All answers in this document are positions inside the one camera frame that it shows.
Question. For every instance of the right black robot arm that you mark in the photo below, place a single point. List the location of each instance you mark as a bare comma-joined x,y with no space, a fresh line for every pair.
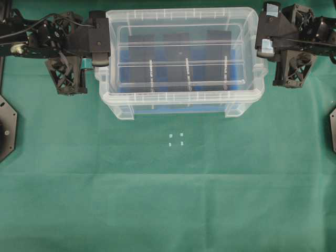
320,34

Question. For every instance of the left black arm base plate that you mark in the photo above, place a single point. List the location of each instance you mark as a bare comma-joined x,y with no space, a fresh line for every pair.
8,128

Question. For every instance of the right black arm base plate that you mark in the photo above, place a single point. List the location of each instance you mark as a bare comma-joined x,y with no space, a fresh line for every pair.
332,117

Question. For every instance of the black camera box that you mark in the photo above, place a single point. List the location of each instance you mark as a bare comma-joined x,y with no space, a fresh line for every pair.
176,52
217,72
140,55

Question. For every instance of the middle black camera box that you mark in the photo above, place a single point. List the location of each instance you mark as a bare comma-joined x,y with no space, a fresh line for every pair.
176,52

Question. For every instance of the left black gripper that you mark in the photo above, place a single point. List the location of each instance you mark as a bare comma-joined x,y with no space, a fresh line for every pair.
66,68

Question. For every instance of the clear plastic storage box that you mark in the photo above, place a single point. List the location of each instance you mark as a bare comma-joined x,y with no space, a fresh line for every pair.
181,105

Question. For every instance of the left black camera box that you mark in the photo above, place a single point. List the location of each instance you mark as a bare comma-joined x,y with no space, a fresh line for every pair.
140,55

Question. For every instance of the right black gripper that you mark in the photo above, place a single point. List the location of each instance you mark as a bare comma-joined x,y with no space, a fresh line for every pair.
279,41

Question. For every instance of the right black camera box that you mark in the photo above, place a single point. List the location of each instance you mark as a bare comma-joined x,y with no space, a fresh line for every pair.
217,72

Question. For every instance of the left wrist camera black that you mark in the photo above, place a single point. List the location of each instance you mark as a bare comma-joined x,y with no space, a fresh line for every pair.
99,39

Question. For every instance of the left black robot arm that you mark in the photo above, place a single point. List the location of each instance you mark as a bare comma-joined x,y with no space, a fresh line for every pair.
26,38

